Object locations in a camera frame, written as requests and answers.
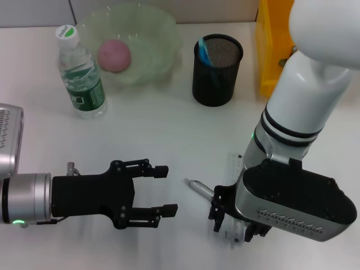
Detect yellow plastic bin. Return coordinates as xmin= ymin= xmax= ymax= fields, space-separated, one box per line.
xmin=255 ymin=0 xmax=296 ymax=98

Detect clear plastic ruler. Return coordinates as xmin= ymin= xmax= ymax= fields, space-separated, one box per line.
xmin=223 ymin=152 xmax=250 ymax=245

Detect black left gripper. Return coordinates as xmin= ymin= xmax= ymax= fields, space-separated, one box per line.
xmin=52 ymin=159 xmax=179 ymax=230

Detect grey vertical wall trim strip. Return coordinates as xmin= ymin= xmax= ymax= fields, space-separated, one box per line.
xmin=68 ymin=0 xmax=78 ymax=26

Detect left gripper cable with plugs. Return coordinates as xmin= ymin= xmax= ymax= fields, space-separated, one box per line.
xmin=19 ymin=161 xmax=82 ymax=229

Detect pink toy peach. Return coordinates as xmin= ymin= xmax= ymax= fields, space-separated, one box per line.
xmin=97 ymin=39 xmax=132 ymax=74

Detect silver ballpoint pen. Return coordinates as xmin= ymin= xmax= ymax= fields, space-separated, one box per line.
xmin=184 ymin=177 xmax=216 ymax=202

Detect blue and teal scissors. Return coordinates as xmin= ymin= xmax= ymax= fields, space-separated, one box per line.
xmin=197 ymin=36 xmax=223 ymax=87

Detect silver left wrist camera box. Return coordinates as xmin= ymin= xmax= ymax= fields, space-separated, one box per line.
xmin=0 ymin=103 xmax=25 ymax=178

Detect clear bottle with green label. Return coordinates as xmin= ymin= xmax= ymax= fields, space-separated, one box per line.
xmin=55 ymin=24 xmax=108 ymax=119

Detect green translucent fruit bowl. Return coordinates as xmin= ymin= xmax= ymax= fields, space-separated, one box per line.
xmin=74 ymin=2 xmax=183 ymax=92

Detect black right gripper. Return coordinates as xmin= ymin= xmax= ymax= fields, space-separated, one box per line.
xmin=208 ymin=183 xmax=273 ymax=243

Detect black mesh cup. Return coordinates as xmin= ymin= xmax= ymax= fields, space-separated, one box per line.
xmin=192 ymin=34 xmax=244 ymax=107

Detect green plastic wrapper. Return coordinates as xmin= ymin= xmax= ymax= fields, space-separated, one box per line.
xmin=278 ymin=44 xmax=298 ymax=68

